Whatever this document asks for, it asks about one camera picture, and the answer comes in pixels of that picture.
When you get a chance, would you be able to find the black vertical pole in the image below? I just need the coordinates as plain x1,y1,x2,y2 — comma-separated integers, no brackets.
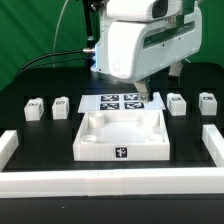
82,0,94,48

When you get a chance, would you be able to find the white sheet with markers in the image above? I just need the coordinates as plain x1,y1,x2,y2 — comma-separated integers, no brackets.
78,92,165,113

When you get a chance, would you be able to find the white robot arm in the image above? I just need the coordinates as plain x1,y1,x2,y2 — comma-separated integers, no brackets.
91,0,202,103

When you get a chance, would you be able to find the white square tabletop part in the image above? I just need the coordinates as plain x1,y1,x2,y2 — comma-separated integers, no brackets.
73,110,170,161

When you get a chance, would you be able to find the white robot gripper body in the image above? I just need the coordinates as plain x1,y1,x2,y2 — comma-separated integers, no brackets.
96,6,202,83

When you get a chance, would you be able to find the black cable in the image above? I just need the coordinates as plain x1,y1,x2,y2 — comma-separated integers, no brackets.
18,48,98,75

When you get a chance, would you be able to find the grey cable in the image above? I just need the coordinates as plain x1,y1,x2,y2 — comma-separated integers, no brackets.
52,0,71,68

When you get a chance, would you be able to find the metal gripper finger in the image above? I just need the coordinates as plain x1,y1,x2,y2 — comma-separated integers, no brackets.
168,61,182,77
134,79,149,102

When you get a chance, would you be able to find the white U-shaped fence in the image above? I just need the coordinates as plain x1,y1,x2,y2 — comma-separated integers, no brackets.
0,129,224,198

